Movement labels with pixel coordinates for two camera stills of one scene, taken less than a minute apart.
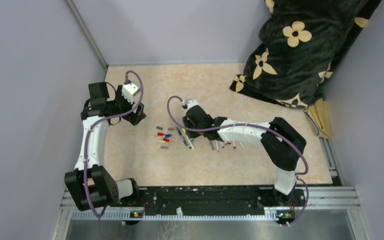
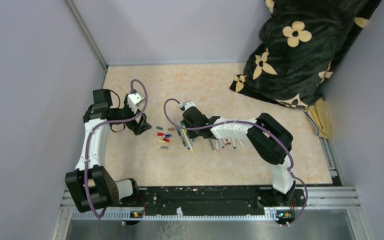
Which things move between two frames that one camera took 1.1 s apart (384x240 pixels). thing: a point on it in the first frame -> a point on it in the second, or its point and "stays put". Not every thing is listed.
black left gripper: [134, 115] -> [138, 123]
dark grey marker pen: [181, 136] stays put
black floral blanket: [301, 41] stays put
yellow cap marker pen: [187, 138] stays put
